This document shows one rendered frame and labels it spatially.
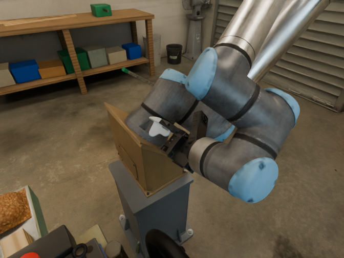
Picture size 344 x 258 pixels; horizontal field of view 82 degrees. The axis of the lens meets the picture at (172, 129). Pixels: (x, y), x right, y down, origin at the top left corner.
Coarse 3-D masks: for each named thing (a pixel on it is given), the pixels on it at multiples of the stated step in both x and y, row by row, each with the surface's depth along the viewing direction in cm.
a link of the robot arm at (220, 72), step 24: (264, 0) 40; (240, 24) 39; (264, 24) 39; (216, 48) 38; (240, 48) 36; (192, 72) 37; (216, 72) 34; (240, 72) 36; (216, 96) 36; (240, 96) 35
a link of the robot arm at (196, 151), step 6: (204, 138) 46; (210, 138) 47; (198, 144) 45; (204, 144) 44; (192, 150) 45; (198, 150) 44; (204, 150) 43; (192, 156) 44; (198, 156) 43; (192, 162) 45; (198, 162) 43; (192, 168) 46; (198, 168) 43
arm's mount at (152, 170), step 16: (112, 112) 78; (112, 128) 91; (128, 128) 70; (128, 144) 77; (144, 144) 66; (128, 160) 86; (144, 160) 70; (160, 160) 76; (144, 176) 76; (160, 176) 82; (176, 176) 90; (144, 192) 85
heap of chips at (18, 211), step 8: (8, 192) 43; (16, 192) 44; (24, 192) 46; (0, 200) 41; (8, 200) 41; (16, 200) 42; (24, 200) 43; (0, 208) 39; (8, 208) 40; (16, 208) 40; (24, 208) 42; (0, 216) 39; (8, 216) 39; (16, 216) 40; (24, 216) 41; (0, 224) 38; (8, 224) 39; (16, 224) 40; (0, 232) 38
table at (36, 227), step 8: (32, 192) 48; (32, 200) 45; (32, 208) 43; (40, 208) 48; (32, 216) 41; (40, 216) 45; (24, 224) 40; (32, 224) 40; (40, 224) 42; (8, 232) 39; (32, 232) 39; (40, 232) 39; (0, 240) 38; (0, 248) 37; (0, 256) 36
